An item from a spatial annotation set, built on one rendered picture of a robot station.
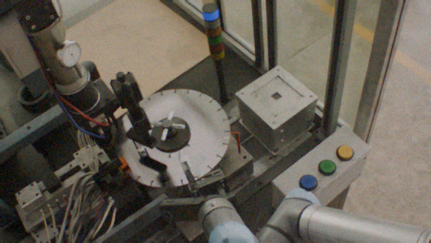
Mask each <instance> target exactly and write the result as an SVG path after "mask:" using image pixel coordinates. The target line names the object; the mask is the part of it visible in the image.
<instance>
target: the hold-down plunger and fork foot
mask: <svg viewBox="0 0 431 243"><path fill-rule="evenodd" d="M126 136H127V138H129V139H131V140H132V142H133V144H134V146H135V148H136V150H138V147H137V145H136V143H135V141H136V142H138V143H140V144H142V145H143V146H145V147H148V148H150V149H153V148H154V147H155V145H157V144H158V141H157V139H156V138H154V137H152V136H150V134H149V132H148V131H147V132H146V133H144V134H143V135H140V136H137V135H136V133H135V132H134V130H133V128H132V127H130V129H129V130H128V132H127V133H126Z"/></svg>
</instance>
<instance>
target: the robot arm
mask: <svg viewBox="0 0 431 243"><path fill-rule="evenodd" d="M178 159H179V162H180V164H181V166H182V169H183V171H184V173H185V176H186V178H187V180H188V182H189V183H188V184H187V185H188V187H189V190H190V193H191V196H192V198H177V199H166V200H162V203H161V205H160V206H159V210H160V212H161V214H162V217H163V218H164V220H165V221H199V222H200V225H201V226H202V230H203V232H204V233H205V236H206V238H207V241H208V242H209V243H298V242H299V240H302V241H308V242H311V243H431V229H428V228H423V227H417V226H415V225H408V224H404V223H402V222H401V223H399V222H396V221H388V220H386V219H382V218H375V217H373V216H366V215H361V214H358V213H352V212H350V211H344V210H342V211H341V210H338V209H335V208H330V207H324V206H321V204H320V202H319V200H318V199H317V198H316V196H315V195H314V194H312V193H311V192H309V191H308V192H306V190H304V189H301V188H294V189H293V190H291V192H290V193H288V195H287V196H286V198H285V199H283V200H282V201H281V202H280V203H279V207H278V208H277V209H276V211H275V212H274V213H273V215H272V216H271V217H270V219H269V220H268V221H267V223H266V225H265V227H264V228H263V229H262V230H261V231H260V233H259V234H258V235H257V237H255V236H254V234H253V233H252V232H251V231H249V229H248V228H247V227H246V225H245V224H244V222H243V221H242V219H241V218H240V217H239V215H238V213H237V212H236V211H240V208H239V204H238V202H237V199H236V196H235V195H234V193H232V192H231V190H230V187H229V184H228V182H227V179H226V177H225V176H224V174H223V173H222V171H221V169H220V168H219V169H216V170H215V171H211V172H209V173H207V174H204V175H203V176H204V178H201V179H198V180H195V179H196V178H199V177H201V174H202V172H201V169H200V165H201V164H202V163H203V162H204V161H205V159H206V157H205V155H204V154H203V153H198V154H194V155H184V153H183V151H182V150H179V156H178ZM191 169H192V170H193V172H194V174H193V173H192V170H191ZM218 172H219V173H218ZM216 173H218V174H216ZM220 173H221V174H220Z"/></svg>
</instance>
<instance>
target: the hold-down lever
mask: <svg viewBox="0 0 431 243"><path fill-rule="evenodd" d="M121 88H122V90H123V92H124V94H125V96H127V97H128V98H129V103H130V105H131V107H132V109H133V110H136V109H137V108H138V106H137V104H136V103H135V99H134V98H133V95H132V94H133V90H132V86H131V84H130V83H128V82H124V83H122V85H121Z"/></svg>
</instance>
